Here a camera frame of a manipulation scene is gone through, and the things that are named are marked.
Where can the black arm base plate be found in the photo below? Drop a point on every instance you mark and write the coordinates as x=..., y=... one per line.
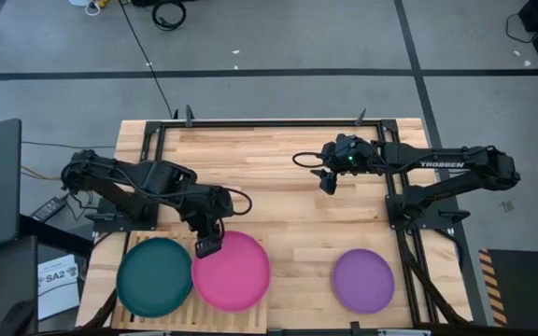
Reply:
x=105, y=225
x=430, y=219

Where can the wooden slatted shelf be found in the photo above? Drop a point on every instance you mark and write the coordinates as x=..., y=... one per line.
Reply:
x=194, y=319

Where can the purple plate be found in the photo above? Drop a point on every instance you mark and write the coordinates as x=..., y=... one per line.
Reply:
x=363, y=281

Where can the teal green plate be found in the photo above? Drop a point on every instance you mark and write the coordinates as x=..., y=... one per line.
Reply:
x=154, y=277

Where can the white paper sheet SA2 print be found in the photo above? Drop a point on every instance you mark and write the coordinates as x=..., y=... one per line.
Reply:
x=56, y=289

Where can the black aluminium table frame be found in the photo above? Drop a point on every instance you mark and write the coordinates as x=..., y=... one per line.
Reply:
x=273, y=123

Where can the black office chair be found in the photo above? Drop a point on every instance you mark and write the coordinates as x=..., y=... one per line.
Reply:
x=17, y=319

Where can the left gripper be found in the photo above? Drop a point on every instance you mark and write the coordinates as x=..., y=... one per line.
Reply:
x=208, y=240

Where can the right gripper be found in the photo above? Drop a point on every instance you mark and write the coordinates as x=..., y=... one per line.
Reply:
x=329, y=181

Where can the magenta plate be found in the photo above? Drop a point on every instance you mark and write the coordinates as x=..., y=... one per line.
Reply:
x=231, y=271

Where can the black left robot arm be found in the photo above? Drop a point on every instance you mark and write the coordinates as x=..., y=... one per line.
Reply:
x=157, y=175

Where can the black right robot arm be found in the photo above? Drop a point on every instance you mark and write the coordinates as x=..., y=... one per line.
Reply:
x=442, y=164

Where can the black power adapter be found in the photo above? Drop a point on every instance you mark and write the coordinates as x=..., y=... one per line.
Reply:
x=49, y=208

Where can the dark grey cabinet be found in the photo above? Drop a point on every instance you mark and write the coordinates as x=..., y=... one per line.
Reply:
x=12, y=275

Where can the black mat with hazard stripes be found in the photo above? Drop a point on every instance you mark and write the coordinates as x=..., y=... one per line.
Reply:
x=526, y=289

